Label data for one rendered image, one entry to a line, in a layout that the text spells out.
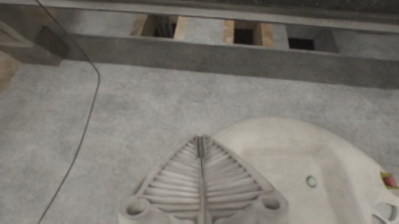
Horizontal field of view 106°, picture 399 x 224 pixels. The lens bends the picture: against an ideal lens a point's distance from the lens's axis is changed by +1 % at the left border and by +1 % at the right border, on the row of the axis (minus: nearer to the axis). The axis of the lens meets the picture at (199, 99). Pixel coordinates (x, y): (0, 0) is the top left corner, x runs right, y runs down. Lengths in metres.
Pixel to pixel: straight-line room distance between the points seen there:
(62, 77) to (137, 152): 0.68
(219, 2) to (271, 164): 0.56
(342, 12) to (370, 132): 0.67
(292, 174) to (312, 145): 0.10
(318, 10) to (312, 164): 0.51
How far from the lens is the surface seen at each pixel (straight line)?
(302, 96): 1.04
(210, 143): 0.16
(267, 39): 1.20
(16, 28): 1.20
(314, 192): 0.58
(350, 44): 1.49
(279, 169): 0.53
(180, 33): 1.16
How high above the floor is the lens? 0.78
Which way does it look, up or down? 66 degrees down
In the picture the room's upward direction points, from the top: straight up
